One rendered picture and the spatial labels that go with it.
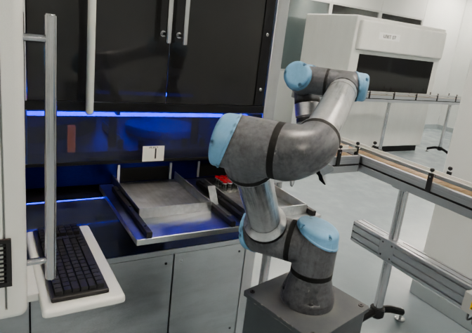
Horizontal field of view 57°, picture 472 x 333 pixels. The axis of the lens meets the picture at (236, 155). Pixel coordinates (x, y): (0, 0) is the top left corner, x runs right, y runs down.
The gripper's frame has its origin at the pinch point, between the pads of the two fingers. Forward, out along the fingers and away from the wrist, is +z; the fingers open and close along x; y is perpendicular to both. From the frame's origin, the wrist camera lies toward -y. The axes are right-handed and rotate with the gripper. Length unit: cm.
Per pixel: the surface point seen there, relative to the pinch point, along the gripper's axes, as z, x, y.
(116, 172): -9, -26, -73
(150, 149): -17, -18, -60
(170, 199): 2, -15, -52
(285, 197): 3.8, 26.3, -34.2
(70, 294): 24, -61, -26
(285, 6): -72, 28, -30
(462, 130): -28, 163, -21
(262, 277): 47, 62, -89
